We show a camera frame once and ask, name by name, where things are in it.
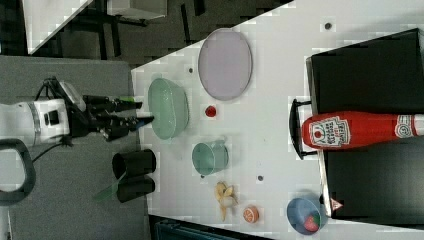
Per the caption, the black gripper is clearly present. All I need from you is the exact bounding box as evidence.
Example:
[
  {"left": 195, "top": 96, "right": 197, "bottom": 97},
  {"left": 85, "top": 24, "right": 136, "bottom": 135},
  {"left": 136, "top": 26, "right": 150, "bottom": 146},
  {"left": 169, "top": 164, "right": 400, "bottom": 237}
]
[{"left": 69, "top": 95, "right": 154, "bottom": 142}]

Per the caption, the red plush ketchup bottle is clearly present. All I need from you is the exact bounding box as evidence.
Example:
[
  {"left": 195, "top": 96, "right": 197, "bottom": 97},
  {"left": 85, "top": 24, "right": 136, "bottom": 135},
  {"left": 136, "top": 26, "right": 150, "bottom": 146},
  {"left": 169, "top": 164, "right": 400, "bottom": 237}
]
[{"left": 301, "top": 111, "right": 424, "bottom": 150}]

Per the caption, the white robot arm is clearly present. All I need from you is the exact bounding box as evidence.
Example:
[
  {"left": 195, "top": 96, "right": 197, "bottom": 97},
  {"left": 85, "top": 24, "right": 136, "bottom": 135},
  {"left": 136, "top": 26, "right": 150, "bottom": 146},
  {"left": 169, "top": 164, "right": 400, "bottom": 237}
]
[{"left": 1, "top": 102, "right": 144, "bottom": 240}]

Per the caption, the green perforated colander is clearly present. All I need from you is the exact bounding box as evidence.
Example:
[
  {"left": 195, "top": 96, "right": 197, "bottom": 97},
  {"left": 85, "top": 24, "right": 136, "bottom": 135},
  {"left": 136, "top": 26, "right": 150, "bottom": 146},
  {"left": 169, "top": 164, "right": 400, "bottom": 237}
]
[{"left": 148, "top": 78, "right": 189, "bottom": 140}]

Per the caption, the black cylinder holder upper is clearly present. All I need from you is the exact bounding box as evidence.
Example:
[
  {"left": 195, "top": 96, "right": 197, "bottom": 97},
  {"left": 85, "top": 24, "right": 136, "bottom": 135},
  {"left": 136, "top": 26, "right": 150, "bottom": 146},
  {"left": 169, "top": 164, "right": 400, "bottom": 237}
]
[{"left": 112, "top": 149, "right": 157, "bottom": 179}]

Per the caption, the black cylinder holder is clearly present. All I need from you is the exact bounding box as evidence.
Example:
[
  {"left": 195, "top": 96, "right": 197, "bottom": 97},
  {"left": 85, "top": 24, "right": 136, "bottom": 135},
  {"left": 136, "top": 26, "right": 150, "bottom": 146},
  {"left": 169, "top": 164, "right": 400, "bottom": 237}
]
[
  {"left": 112, "top": 149, "right": 157, "bottom": 179},
  {"left": 116, "top": 175, "right": 156, "bottom": 203}
]

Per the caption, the black cylinder holder lower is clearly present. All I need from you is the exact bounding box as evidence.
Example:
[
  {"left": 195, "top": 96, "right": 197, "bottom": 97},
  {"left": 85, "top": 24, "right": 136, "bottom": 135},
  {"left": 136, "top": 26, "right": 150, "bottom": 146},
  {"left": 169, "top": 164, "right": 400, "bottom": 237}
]
[{"left": 116, "top": 175, "right": 156, "bottom": 203}]

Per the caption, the small red strawberry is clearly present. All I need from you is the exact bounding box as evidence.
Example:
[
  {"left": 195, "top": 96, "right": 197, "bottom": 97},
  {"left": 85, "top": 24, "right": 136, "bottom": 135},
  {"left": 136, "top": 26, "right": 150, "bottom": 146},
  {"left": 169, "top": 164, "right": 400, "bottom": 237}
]
[{"left": 205, "top": 106, "right": 217, "bottom": 117}]

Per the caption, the green plastic cup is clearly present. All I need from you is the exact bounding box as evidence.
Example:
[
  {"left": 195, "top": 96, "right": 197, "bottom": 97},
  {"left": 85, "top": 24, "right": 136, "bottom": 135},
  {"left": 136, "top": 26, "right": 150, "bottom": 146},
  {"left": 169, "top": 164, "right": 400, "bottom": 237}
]
[{"left": 192, "top": 140, "right": 229, "bottom": 176}]

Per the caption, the lavender round plate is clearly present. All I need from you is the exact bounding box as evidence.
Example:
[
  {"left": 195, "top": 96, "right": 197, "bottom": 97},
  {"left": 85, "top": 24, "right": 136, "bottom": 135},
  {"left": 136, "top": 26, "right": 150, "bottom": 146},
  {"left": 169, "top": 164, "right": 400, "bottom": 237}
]
[{"left": 198, "top": 28, "right": 252, "bottom": 101}]

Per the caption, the orange slice toy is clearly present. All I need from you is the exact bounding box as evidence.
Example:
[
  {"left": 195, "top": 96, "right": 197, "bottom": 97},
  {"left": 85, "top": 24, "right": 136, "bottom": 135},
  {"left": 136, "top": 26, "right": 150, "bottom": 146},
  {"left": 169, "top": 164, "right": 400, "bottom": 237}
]
[{"left": 243, "top": 205, "right": 259, "bottom": 224}]

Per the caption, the blue bowl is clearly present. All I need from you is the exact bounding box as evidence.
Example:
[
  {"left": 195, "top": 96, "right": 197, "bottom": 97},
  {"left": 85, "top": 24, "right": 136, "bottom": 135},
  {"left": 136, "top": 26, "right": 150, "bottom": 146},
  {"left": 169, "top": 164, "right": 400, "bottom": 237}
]
[{"left": 286, "top": 196, "right": 328, "bottom": 236}]

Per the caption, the red strawberry in bowl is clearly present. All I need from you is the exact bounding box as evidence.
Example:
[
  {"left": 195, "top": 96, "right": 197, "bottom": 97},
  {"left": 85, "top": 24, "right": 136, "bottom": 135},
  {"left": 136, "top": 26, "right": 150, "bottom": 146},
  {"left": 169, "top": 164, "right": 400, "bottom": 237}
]
[{"left": 303, "top": 215, "right": 320, "bottom": 232}]

